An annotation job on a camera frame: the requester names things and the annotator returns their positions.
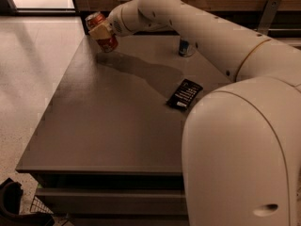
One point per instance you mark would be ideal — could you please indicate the black snack packet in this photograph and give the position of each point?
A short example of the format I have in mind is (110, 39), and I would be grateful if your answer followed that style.
(184, 95)

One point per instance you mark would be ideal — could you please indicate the grey drawer cabinet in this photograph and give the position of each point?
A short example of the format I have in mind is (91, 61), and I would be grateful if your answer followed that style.
(108, 148)

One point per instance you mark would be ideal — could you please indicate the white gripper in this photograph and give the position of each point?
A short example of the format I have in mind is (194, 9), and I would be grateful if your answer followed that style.
(115, 21)

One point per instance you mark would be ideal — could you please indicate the red coke can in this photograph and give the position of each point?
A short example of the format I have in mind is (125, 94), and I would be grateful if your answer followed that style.
(108, 45)

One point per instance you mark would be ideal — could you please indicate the right metal wall bracket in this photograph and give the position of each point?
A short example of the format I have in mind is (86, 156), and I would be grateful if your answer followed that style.
(268, 15)

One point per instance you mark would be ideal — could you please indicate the silver blue energy drink can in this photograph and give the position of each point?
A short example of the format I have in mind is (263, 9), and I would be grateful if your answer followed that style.
(185, 48)

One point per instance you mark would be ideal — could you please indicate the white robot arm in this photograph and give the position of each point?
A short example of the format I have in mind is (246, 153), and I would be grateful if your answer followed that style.
(241, 144)

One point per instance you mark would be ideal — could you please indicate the black base at lower left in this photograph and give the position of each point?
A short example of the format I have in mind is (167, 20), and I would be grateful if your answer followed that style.
(10, 201)

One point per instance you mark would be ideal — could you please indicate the wire mesh basket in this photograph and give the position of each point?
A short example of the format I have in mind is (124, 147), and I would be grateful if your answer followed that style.
(37, 206)

